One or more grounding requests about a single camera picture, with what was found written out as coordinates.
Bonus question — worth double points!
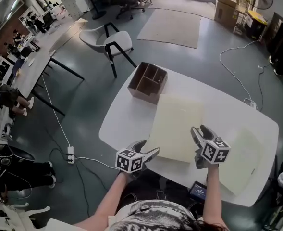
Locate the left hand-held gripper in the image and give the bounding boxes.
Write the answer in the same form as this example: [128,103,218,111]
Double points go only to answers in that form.
[115,139,160,180]

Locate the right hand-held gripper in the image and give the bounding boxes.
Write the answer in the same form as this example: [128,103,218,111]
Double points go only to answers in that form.
[190,124,232,170]

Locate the cream box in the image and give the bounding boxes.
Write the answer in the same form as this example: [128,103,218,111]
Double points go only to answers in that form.
[148,94,206,164]
[218,126,267,198]

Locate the person's left forearm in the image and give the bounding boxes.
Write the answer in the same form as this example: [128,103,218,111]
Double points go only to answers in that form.
[73,171,129,231]

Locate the person's right forearm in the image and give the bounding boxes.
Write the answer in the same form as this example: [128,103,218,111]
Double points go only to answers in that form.
[202,164,225,231]

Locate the person's black trousers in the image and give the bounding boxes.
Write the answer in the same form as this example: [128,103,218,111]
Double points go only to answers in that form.
[121,169,204,216]

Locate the brown wooden compartment organizer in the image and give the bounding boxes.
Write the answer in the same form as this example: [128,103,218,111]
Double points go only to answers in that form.
[127,61,168,105]

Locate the small black screen device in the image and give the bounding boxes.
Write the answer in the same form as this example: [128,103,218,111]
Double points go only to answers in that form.
[188,180,207,202]

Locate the white power adapter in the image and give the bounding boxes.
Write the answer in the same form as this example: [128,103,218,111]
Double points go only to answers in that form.
[243,98,257,108]

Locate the person's patterned shirt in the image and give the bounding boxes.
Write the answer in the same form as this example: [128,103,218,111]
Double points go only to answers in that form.
[109,200,197,231]

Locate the white power strip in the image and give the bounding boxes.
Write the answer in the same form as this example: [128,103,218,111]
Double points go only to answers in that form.
[67,146,75,165]

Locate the beige floor mat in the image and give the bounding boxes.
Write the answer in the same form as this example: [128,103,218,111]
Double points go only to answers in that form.
[136,8,201,49]

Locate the white chair black legs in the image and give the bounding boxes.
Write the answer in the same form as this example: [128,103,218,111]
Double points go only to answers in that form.
[78,22,137,78]

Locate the black bin yellow lid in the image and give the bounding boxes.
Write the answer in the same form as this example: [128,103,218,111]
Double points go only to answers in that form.
[244,10,268,39]

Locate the tall cardboard box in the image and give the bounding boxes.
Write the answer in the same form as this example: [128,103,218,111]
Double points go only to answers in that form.
[214,0,239,28]

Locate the dark wooden cabinet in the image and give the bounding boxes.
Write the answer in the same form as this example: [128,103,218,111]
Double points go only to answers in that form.
[266,12,283,54]

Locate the grey table black legs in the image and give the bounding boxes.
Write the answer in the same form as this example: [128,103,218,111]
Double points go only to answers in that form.
[11,48,86,116]

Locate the white locker cabinet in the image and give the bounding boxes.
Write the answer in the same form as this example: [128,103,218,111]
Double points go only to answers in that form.
[52,0,89,18]

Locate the black floor cable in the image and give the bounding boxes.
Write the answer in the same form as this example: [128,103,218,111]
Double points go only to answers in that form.
[258,64,271,112]

